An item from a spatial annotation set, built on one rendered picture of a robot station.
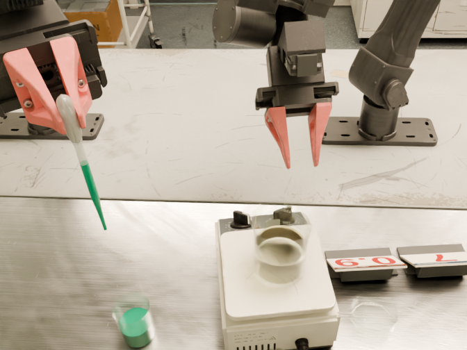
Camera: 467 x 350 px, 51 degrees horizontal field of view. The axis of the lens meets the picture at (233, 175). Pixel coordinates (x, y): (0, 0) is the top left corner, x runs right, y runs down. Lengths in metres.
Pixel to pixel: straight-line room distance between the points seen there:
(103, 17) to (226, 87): 1.73
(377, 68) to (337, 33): 2.43
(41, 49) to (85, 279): 0.36
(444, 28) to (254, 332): 2.71
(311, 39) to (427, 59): 0.61
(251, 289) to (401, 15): 0.46
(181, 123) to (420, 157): 0.42
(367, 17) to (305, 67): 2.45
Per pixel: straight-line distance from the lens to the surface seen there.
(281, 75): 0.62
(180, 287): 0.68
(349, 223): 0.75
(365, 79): 0.81
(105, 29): 2.72
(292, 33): 0.57
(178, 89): 1.03
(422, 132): 0.92
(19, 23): 0.48
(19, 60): 0.44
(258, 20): 0.63
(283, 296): 0.56
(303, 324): 0.57
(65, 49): 0.44
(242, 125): 0.91
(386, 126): 0.87
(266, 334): 0.57
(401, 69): 0.81
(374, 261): 0.68
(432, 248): 0.74
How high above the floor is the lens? 1.45
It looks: 43 degrees down
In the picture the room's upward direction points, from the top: 3 degrees counter-clockwise
